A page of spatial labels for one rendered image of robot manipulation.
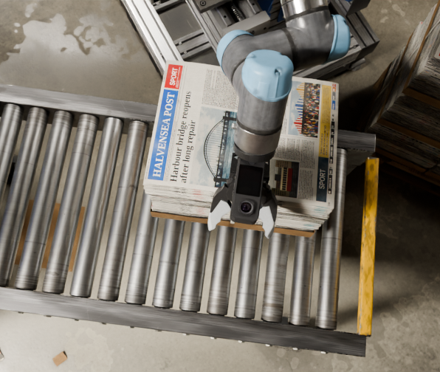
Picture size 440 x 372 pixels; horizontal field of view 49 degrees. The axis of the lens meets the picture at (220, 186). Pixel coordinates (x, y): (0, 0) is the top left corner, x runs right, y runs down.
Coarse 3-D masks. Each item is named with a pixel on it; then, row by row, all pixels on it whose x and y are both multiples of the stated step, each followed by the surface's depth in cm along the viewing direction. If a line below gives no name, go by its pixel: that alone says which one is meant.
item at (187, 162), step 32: (192, 64) 102; (160, 96) 99; (192, 96) 99; (224, 96) 100; (160, 128) 97; (192, 128) 97; (224, 128) 98; (160, 160) 94; (192, 160) 95; (224, 160) 95; (160, 192) 96; (192, 192) 94
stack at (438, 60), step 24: (432, 24) 150; (408, 48) 171; (432, 48) 135; (384, 72) 204; (408, 72) 153; (432, 72) 135; (384, 96) 181; (408, 96) 151; (432, 96) 146; (360, 120) 208; (408, 120) 163; (432, 120) 156; (384, 144) 185; (408, 144) 178; (384, 168) 205; (408, 168) 194; (432, 168) 185; (432, 192) 204
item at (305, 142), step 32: (320, 96) 101; (288, 128) 98; (320, 128) 98; (288, 160) 96; (320, 160) 96; (288, 192) 93; (320, 192) 94; (256, 224) 110; (288, 224) 108; (320, 224) 105
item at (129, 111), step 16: (0, 96) 123; (16, 96) 123; (32, 96) 124; (48, 96) 124; (64, 96) 124; (80, 96) 124; (0, 112) 131; (80, 112) 123; (96, 112) 123; (112, 112) 123; (128, 112) 124; (144, 112) 124; (352, 144) 124; (368, 144) 124; (352, 160) 132
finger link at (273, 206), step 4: (268, 192) 85; (268, 196) 85; (272, 196) 85; (268, 200) 86; (272, 200) 86; (276, 200) 87; (264, 204) 87; (268, 204) 86; (272, 204) 86; (276, 204) 86; (272, 208) 87; (276, 208) 87; (272, 212) 88; (276, 212) 87; (272, 216) 88
